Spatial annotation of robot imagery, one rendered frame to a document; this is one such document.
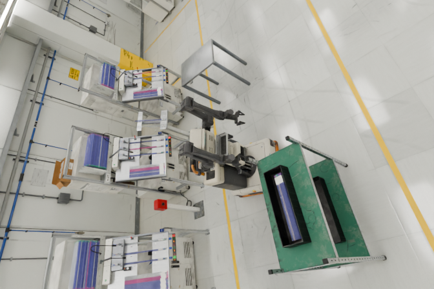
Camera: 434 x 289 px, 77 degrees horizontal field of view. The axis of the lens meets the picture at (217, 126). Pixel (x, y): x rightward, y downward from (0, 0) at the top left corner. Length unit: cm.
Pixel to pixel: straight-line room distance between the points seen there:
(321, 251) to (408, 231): 101
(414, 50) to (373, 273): 212
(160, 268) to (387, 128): 294
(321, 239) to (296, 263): 26
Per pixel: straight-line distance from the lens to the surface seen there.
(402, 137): 304
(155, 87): 492
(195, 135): 255
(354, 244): 267
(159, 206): 394
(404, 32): 349
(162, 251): 375
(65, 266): 387
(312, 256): 215
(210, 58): 389
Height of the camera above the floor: 285
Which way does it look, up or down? 39 degrees down
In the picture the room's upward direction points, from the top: 68 degrees counter-clockwise
